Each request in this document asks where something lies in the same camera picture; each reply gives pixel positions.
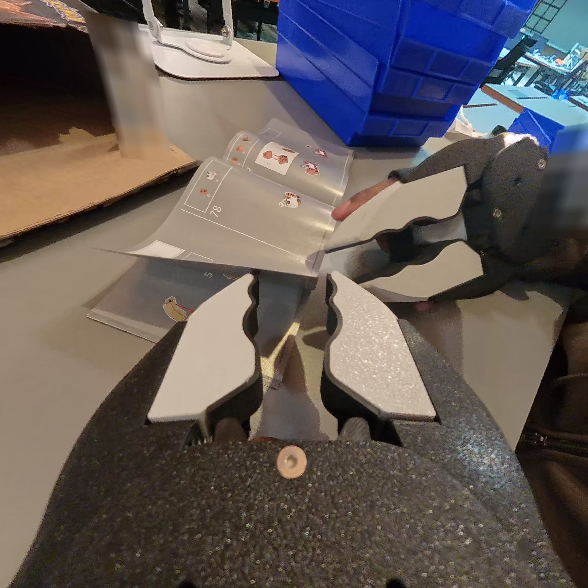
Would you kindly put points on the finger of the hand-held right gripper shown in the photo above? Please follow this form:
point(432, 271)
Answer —
point(413, 197)
point(432, 276)

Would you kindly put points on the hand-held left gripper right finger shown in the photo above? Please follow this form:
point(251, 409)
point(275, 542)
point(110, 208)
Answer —
point(381, 367)

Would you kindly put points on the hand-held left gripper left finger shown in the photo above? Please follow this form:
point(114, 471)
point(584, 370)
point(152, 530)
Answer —
point(207, 367)

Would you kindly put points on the grey instruction booklet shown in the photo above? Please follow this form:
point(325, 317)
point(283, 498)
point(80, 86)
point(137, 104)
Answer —
point(239, 202)

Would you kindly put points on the person's right forearm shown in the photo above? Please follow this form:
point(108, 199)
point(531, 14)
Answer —
point(570, 271)

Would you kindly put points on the grey desk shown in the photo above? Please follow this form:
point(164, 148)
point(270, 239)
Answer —
point(73, 303)

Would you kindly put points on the person's right hand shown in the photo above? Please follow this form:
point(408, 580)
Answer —
point(363, 197)

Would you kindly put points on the small blue storage bin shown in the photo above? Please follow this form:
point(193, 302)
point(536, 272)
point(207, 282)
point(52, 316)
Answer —
point(528, 129)

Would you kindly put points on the long wooden table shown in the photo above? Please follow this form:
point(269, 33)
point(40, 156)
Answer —
point(514, 96)

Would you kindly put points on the person's brown jacket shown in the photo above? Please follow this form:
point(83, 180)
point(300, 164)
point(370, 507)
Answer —
point(560, 459)

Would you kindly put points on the colourful printed toy box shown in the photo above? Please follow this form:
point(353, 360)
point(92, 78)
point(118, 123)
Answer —
point(55, 184)

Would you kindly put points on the white curved board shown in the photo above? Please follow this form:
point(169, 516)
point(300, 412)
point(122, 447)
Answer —
point(211, 60)

